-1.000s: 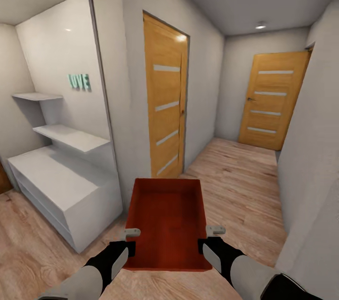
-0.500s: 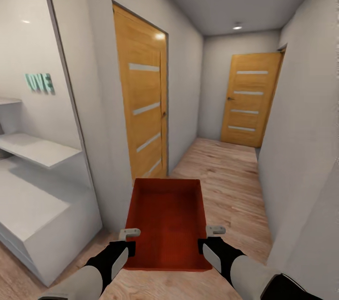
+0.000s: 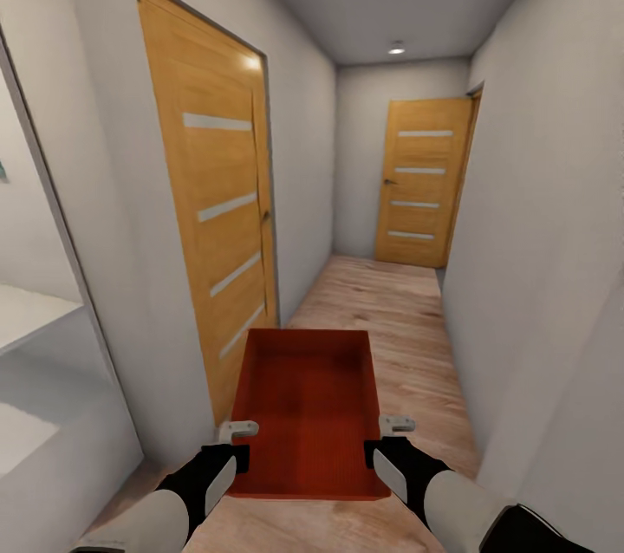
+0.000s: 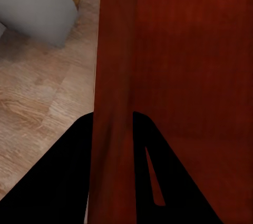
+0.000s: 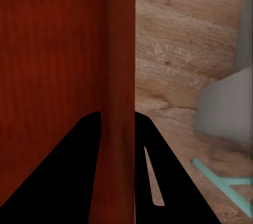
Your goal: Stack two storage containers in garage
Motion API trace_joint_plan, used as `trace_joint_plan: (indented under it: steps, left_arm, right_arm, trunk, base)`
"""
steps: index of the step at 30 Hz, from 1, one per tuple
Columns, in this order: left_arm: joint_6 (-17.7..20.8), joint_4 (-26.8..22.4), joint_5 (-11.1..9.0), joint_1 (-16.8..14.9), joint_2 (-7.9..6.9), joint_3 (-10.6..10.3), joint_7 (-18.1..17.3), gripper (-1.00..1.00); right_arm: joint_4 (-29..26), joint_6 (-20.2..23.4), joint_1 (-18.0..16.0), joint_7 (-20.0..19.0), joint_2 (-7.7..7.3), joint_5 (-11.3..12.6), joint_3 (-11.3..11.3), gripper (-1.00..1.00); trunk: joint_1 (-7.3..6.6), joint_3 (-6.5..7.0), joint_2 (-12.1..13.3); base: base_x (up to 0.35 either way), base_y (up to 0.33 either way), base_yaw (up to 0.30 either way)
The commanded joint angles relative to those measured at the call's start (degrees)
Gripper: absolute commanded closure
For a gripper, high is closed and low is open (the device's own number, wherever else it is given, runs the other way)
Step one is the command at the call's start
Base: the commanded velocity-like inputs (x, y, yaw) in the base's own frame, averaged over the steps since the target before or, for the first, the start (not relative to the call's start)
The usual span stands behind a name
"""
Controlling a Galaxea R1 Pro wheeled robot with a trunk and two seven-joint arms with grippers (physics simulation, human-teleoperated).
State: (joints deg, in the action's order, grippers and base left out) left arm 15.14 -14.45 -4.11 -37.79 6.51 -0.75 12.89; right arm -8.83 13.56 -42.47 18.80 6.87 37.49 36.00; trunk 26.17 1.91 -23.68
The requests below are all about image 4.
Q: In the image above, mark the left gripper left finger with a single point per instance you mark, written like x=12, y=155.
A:
x=56, y=188

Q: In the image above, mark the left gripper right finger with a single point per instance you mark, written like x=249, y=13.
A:
x=185, y=204

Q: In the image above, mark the storage box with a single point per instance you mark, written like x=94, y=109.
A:
x=188, y=65

